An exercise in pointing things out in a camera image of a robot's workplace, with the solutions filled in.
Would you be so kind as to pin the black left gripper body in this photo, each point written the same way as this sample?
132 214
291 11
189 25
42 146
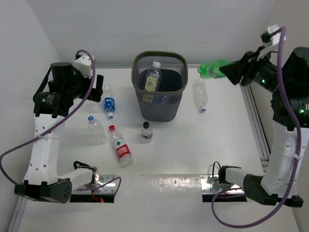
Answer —
81 85

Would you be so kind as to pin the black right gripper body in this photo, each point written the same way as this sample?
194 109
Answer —
262 71

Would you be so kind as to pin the green soda bottle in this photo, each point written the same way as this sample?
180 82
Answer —
210 69

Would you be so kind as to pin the clear bottle blue cap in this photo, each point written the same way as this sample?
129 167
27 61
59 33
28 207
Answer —
97 131

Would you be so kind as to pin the pineapple juice bottle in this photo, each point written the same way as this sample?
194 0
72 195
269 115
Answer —
153 77

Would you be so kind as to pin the blue label water bottle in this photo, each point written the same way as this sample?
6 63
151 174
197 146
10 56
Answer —
162 100

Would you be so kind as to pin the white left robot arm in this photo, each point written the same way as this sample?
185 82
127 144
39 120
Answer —
63 83

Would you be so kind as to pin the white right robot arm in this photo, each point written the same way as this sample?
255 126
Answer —
270 188

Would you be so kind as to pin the grey mesh waste bin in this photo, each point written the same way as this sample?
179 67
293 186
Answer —
161 106

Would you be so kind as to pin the blue label bottle left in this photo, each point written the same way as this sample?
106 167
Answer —
108 102

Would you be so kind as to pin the clear crushed bottle right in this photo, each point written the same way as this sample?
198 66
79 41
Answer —
200 95

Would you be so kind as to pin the red label water bottle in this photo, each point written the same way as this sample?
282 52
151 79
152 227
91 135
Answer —
121 148

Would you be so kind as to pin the small black cap bottle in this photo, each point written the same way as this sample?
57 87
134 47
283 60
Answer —
146 132

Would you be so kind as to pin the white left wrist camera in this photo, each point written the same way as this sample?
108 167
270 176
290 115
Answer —
84 65

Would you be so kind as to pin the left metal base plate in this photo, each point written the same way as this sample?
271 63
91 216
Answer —
103 184

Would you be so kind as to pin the metal base plate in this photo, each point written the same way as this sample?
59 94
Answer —
209 186
103 184

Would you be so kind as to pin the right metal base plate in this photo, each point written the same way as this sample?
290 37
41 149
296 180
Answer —
209 186

